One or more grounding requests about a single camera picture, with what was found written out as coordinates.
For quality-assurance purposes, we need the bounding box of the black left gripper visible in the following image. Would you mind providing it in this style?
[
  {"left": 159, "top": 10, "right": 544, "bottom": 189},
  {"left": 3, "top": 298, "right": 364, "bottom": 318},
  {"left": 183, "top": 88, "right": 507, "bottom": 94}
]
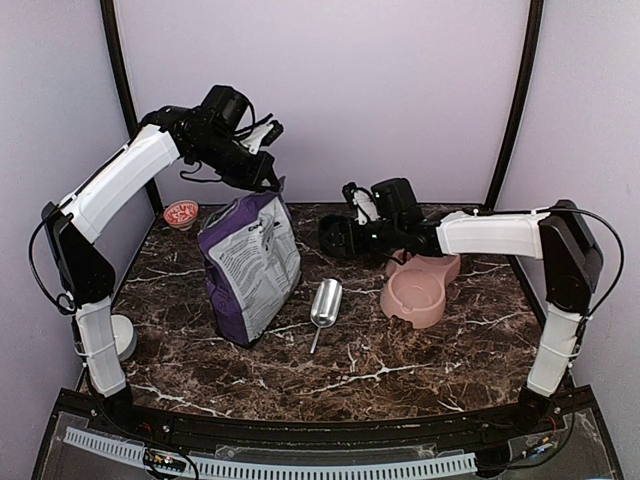
[{"left": 191, "top": 129, "right": 281, "bottom": 191}]

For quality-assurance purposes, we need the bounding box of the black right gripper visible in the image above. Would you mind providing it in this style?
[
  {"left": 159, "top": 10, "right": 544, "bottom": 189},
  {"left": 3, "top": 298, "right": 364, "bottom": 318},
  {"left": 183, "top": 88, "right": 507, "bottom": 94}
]
[{"left": 320, "top": 218, "right": 403, "bottom": 257}]

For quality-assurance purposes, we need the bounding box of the purple pet food bag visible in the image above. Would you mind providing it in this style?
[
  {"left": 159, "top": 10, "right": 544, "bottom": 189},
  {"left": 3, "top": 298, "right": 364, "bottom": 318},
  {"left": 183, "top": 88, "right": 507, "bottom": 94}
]
[{"left": 198, "top": 190, "right": 301, "bottom": 348}]

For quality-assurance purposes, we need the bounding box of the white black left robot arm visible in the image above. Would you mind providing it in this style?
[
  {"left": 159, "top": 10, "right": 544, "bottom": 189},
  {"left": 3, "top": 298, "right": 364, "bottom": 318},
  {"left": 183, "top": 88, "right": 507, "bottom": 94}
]
[{"left": 31, "top": 85, "right": 284, "bottom": 436}]

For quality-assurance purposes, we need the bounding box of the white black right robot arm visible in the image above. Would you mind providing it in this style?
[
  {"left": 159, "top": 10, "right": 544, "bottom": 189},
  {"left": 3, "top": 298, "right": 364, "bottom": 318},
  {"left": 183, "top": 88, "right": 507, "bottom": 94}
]
[{"left": 319, "top": 178, "right": 604, "bottom": 434}]

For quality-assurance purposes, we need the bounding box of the metal food scoop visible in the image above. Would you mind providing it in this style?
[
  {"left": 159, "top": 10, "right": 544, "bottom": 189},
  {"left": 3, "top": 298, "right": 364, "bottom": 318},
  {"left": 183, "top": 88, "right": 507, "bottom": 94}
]
[{"left": 310, "top": 279, "right": 343, "bottom": 354}]

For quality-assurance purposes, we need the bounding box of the pink double pet bowl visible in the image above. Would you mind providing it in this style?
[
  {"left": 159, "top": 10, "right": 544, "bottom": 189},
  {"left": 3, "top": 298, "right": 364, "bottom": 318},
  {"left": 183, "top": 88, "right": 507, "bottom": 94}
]
[{"left": 380, "top": 250, "right": 461, "bottom": 329}]

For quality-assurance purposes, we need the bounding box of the dark green mug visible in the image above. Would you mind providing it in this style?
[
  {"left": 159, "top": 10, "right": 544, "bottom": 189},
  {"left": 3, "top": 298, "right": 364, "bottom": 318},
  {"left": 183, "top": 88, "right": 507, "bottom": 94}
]
[{"left": 318, "top": 214, "right": 352, "bottom": 259}]

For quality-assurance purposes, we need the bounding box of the red patterned small bowl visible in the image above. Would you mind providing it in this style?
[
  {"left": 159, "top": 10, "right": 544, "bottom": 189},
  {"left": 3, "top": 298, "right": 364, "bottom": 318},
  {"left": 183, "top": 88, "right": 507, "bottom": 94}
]
[{"left": 163, "top": 200, "right": 199, "bottom": 231}]

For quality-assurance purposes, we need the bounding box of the white grey round bowl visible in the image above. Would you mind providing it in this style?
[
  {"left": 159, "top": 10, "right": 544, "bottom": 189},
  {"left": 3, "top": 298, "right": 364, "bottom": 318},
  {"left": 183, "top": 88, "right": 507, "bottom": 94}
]
[{"left": 111, "top": 314, "right": 137, "bottom": 361}]

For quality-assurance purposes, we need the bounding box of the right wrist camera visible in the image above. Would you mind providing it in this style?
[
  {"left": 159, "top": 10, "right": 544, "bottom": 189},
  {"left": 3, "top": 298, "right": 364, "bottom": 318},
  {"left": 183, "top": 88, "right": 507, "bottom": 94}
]
[{"left": 342, "top": 182, "right": 379, "bottom": 225}]

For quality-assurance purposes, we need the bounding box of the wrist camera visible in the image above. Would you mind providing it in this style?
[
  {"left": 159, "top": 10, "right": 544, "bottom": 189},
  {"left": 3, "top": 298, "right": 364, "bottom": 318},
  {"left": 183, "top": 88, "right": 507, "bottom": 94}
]
[
  {"left": 239, "top": 114, "right": 284, "bottom": 155},
  {"left": 342, "top": 182, "right": 379, "bottom": 225}
]

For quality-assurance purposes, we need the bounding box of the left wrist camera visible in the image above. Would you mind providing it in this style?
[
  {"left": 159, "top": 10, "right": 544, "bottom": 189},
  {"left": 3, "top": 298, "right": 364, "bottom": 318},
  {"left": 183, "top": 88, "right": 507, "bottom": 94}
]
[{"left": 239, "top": 114, "right": 284, "bottom": 155}]

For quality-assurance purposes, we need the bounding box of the grey slotted cable duct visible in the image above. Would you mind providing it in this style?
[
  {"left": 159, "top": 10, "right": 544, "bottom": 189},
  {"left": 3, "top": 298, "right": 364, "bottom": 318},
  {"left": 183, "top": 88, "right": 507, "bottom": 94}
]
[{"left": 63, "top": 427, "right": 477, "bottom": 479}]

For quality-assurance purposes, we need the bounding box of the black front frame rail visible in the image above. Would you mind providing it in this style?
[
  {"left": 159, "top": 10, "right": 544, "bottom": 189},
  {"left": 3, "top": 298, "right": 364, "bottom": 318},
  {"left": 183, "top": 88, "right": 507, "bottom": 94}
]
[{"left": 39, "top": 386, "right": 601, "bottom": 455}]

